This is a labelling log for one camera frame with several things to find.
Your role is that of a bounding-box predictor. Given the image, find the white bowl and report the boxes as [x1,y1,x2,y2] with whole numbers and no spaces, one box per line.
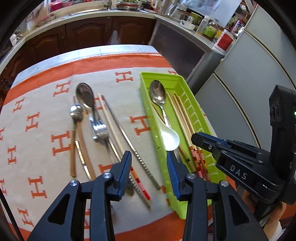
[180,20,196,31]

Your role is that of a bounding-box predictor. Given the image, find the steel fork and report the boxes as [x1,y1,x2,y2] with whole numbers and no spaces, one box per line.
[91,119,135,196]

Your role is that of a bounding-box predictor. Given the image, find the red-labelled white jar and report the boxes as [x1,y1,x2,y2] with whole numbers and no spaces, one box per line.
[212,29,234,54]

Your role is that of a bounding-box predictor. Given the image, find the grey refrigerator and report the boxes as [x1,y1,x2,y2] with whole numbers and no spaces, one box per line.
[196,6,295,150]

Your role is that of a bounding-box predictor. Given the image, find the stainless steel appliance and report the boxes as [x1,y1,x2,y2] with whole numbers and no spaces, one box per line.
[149,16,225,94]

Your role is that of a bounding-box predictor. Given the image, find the white ceramic spoon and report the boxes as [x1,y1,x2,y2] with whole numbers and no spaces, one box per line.
[154,109,180,151]

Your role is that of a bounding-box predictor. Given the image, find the plastic bag on cabinet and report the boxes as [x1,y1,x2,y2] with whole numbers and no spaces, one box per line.
[107,30,121,45]

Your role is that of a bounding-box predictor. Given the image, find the chopstick with red stripes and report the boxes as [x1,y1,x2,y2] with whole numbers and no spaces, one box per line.
[174,94,210,181]

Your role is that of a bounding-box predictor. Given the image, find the steel teaspoon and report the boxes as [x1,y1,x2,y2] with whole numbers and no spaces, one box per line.
[149,80,171,128]

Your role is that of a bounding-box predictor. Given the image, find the person's right hand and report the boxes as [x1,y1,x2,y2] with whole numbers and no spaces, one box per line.
[263,202,287,241]

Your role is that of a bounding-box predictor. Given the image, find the orange grey H-pattern cloth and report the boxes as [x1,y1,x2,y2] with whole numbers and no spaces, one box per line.
[0,53,230,241]

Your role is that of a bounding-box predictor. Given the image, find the large steel serving spoon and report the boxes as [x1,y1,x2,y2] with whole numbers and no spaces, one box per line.
[76,82,94,121]

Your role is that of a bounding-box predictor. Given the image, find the gold metal pen-like utensil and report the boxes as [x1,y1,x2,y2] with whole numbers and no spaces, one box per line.
[75,141,92,180]

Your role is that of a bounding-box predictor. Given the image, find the green-labelled bottle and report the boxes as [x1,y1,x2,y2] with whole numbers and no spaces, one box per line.
[203,21,219,38]

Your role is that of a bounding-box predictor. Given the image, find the wooden chopstick in tray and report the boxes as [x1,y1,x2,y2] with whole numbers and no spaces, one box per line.
[151,101,165,123]

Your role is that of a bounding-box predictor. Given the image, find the steel chopstick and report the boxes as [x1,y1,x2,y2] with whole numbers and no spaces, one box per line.
[102,97,161,190]

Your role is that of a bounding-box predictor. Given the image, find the brown kitchen cabinets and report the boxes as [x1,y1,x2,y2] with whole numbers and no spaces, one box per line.
[1,16,156,99]

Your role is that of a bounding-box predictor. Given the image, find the lime green plastic tray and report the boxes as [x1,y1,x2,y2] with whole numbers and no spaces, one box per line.
[139,72,226,219]

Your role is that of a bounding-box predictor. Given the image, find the wooden-handled steel spoon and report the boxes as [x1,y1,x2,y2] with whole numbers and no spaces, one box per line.
[70,103,83,177]

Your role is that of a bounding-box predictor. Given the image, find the clear plastic bottle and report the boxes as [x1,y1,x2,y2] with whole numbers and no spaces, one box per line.
[196,16,210,35]

